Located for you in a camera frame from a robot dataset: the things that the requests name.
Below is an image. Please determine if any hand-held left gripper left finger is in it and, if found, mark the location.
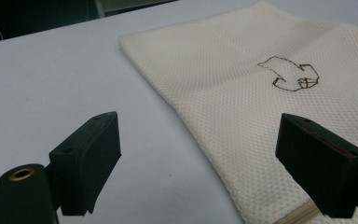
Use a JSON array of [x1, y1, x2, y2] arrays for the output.
[[48, 111, 122, 217]]

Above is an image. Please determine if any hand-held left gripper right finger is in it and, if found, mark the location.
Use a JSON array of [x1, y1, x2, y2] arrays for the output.
[[275, 112, 358, 219]]

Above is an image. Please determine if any cream waffle-weave towel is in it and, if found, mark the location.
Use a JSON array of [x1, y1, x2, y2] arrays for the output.
[[117, 0, 358, 224]]

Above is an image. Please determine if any grey metal stand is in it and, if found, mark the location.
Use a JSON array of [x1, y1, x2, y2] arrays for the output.
[[94, 0, 106, 18]]

